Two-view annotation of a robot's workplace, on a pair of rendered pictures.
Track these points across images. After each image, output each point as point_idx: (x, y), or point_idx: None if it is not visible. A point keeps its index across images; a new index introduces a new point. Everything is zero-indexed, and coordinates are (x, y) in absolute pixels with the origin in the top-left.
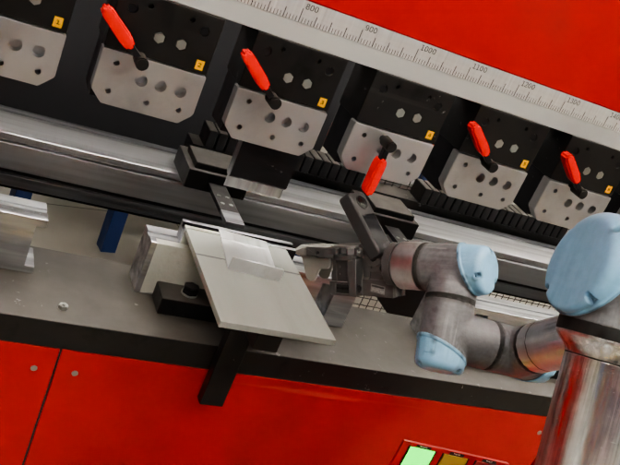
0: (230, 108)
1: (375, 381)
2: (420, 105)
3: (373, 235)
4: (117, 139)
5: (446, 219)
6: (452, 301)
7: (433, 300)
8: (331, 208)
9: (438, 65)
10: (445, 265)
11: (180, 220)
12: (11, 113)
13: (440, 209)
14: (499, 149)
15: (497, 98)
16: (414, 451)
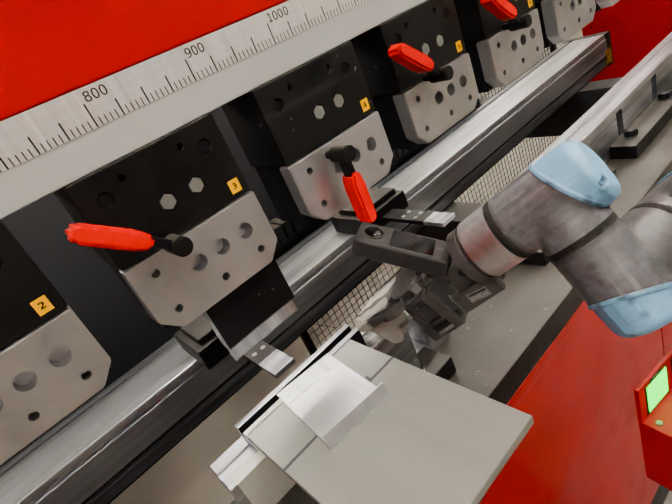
0: (144, 303)
1: (533, 353)
2: (329, 84)
3: (421, 252)
4: (123, 383)
5: (402, 166)
6: (601, 238)
7: (575, 258)
8: (332, 246)
9: (303, 21)
10: (547, 209)
11: (238, 384)
12: (7, 473)
13: (392, 164)
14: (430, 54)
15: (386, 3)
16: (652, 387)
